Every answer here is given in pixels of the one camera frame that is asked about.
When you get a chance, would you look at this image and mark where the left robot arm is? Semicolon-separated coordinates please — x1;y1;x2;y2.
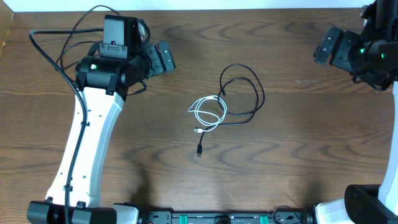
27;15;175;223

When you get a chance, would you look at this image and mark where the white usb cable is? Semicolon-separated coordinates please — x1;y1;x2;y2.
187;95;228;134

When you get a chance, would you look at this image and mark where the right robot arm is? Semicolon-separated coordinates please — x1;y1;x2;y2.
304;0;397;223

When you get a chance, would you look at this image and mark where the black usb cable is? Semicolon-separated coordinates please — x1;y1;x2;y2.
55;4;121;83
196;63;266;158

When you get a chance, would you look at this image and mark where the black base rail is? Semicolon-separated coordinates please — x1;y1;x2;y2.
137;207;317;224

